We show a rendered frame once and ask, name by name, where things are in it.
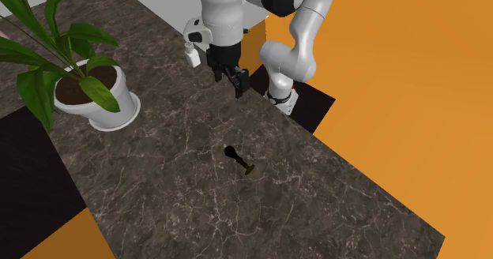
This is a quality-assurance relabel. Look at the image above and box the black chess piece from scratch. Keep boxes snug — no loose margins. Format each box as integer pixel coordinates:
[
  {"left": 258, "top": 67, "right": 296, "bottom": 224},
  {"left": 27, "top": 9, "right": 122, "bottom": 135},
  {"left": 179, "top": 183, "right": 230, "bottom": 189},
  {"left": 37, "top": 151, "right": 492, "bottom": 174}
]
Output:
[{"left": 224, "top": 145, "right": 256, "bottom": 176}]

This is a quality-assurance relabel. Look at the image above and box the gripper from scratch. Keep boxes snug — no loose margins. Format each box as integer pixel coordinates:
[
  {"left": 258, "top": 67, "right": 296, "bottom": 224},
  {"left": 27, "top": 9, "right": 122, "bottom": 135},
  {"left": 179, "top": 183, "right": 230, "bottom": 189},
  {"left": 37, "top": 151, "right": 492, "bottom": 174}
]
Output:
[{"left": 205, "top": 41, "right": 251, "bottom": 100}]

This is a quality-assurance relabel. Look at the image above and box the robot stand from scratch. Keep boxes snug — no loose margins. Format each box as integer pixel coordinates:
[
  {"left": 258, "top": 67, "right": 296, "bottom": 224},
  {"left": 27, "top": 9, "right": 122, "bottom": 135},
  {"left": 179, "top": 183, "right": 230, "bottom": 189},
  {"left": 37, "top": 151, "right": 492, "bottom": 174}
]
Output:
[{"left": 249, "top": 63, "right": 337, "bottom": 135}]

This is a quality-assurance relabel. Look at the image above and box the green plant in white pot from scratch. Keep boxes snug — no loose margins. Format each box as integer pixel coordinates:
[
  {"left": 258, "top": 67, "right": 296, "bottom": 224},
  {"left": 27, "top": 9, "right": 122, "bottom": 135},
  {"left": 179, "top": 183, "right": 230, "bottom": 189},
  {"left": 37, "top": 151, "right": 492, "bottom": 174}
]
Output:
[{"left": 0, "top": 0, "right": 141, "bottom": 133}]

